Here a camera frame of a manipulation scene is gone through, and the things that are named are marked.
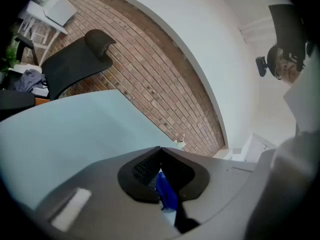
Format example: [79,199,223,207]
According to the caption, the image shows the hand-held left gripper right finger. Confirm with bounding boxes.
[161,146,258,226]

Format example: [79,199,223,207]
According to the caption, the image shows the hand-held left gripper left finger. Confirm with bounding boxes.
[34,145,181,240]

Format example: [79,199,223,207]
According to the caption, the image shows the bright blue cloth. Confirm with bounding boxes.
[156,171,179,213]

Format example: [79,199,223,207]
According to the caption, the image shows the white mug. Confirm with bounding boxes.
[174,137,187,150]

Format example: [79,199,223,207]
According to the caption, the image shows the white desk with metal leg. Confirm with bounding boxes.
[212,132,280,171]

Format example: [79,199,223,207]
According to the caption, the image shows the orange notebook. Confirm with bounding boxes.
[34,97,51,107]

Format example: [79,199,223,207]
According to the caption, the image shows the black office chair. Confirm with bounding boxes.
[0,28,117,121]

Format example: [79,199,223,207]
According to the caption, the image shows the white folded item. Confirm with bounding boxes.
[31,86,50,98]

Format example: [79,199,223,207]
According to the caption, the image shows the person's head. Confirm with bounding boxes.
[266,43,307,85]

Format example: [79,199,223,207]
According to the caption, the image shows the blue-grey garment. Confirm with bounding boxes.
[14,68,48,93]

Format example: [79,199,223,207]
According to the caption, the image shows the white ceiling pipes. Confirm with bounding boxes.
[238,16,276,44]

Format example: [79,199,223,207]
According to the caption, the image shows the green potted plant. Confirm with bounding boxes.
[0,26,21,78]

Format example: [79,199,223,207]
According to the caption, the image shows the white box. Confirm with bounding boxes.
[43,0,78,27]

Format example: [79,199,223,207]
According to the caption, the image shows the white side table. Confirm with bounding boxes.
[17,0,69,65]

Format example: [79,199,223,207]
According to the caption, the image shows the black head-mounted camera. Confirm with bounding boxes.
[255,55,269,78]

